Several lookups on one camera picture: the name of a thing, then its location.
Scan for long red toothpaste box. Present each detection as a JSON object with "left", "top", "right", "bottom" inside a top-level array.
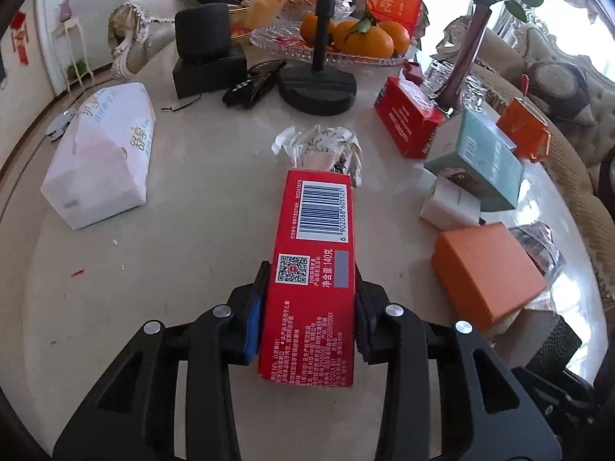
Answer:
[{"left": 258, "top": 168, "right": 359, "bottom": 388}]

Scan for sofa with brown cover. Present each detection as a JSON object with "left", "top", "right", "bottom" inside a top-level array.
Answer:
[{"left": 432, "top": 19, "right": 615, "bottom": 308}]

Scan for ornate white coffee table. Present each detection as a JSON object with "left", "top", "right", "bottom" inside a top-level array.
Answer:
[{"left": 28, "top": 33, "right": 607, "bottom": 443}]

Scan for red wall decoration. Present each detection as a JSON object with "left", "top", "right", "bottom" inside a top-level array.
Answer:
[{"left": 10, "top": 12, "right": 31, "bottom": 66}]

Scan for ornate white tufted sofa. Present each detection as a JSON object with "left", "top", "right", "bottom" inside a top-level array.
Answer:
[{"left": 108, "top": 0, "right": 270, "bottom": 75}]

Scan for black remote control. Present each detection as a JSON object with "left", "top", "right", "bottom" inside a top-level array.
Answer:
[{"left": 222, "top": 60, "right": 288, "bottom": 109}]

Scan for crumpled silver foil wrapper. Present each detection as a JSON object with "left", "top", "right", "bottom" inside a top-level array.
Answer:
[{"left": 508, "top": 222, "right": 561, "bottom": 280}]

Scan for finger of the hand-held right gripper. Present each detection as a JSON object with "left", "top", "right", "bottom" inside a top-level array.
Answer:
[{"left": 525, "top": 314, "right": 583, "bottom": 383}]

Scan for orange box with handle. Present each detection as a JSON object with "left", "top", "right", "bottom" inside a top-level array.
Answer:
[{"left": 496, "top": 98, "right": 552, "bottom": 163}]

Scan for flat black box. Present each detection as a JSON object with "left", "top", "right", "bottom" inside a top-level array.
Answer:
[{"left": 172, "top": 45, "right": 249, "bottom": 100}]

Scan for crumpled white printed wrapper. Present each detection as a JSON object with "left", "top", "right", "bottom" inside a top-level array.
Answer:
[{"left": 271, "top": 124, "right": 364, "bottom": 189}]

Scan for dark purple vase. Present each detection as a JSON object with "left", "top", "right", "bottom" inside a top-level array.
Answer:
[{"left": 434, "top": 2, "right": 494, "bottom": 117}]

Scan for small red packet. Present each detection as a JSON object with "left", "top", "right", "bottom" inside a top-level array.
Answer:
[{"left": 402, "top": 60, "right": 424, "bottom": 86}]

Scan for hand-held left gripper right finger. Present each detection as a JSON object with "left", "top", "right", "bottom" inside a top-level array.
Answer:
[{"left": 354, "top": 264, "right": 563, "bottom": 461}]

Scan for flat orange box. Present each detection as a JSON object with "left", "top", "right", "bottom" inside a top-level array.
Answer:
[{"left": 431, "top": 222, "right": 549, "bottom": 332}]

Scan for clear drinking glass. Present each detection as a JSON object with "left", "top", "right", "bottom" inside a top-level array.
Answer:
[
  {"left": 460, "top": 76, "right": 487, "bottom": 112},
  {"left": 422, "top": 57, "right": 458, "bottom": 98}
]

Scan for small white box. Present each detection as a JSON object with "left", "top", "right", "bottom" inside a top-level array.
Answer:
[{"left": 419, "top": 175, "right": 482, "bottom": 230}]

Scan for white tissue pack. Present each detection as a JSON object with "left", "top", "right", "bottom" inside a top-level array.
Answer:
[{"left": 40, "top": 81, "right": 158, "bottom": 231}]

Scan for white floor device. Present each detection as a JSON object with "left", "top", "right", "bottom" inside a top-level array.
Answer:
[{"left": 45, "top": 108, "right": 78, "bottom": 143}]

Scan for teal box with picture end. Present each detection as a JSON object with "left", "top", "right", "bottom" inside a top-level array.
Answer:
[{"left": 424, "top": 108, "right": 525, "bottom": 213}]

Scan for white side table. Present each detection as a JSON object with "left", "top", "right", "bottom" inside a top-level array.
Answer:
[{"left": 51, "top": 15, "right": 95, "bottom": 95}]

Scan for black phone stand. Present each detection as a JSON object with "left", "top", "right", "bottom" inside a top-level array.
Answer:
[{"left": 277, "top": 0, "right": 359, "bottom": 117}]

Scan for red box with white print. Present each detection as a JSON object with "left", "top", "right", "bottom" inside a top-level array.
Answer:
[{"left": 374, "top": 76, "right": 447, "bottom": 160}]

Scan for clear glass fruit tray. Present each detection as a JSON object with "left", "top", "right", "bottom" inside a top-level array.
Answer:
[{"left": 249, "top": 23, "right": 420, "bottom": 66}]

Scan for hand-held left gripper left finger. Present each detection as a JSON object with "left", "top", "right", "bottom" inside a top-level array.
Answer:
[{"left": 53, "top": 260, "right": 272, "bottom": 461}]

